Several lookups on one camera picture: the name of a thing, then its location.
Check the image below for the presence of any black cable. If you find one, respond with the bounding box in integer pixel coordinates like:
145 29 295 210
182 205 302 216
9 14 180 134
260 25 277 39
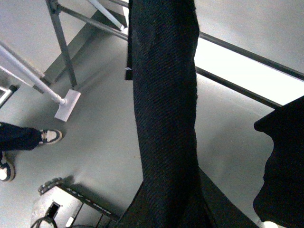
30 215 95 228

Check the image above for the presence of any black t-shirt on right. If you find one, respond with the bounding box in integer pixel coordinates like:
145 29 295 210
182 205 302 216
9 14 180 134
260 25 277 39
253 97 304 228

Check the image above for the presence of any dark metal rack frame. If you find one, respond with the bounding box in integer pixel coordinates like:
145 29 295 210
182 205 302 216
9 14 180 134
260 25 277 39
46 0 304 108

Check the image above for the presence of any person's dark trouser leg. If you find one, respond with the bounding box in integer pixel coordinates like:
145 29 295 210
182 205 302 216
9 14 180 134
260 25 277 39
0 122 42 151

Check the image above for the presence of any white pole floor stand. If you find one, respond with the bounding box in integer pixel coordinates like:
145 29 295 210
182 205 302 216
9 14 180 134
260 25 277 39
0 0 128 122

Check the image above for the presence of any black t-shirt small logo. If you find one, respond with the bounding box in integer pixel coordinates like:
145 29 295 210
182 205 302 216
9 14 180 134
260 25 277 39
117 0 255 228

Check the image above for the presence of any white black sneaker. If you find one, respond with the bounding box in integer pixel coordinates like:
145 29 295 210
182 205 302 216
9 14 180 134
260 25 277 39
39 129 63 145
0 152 15 182

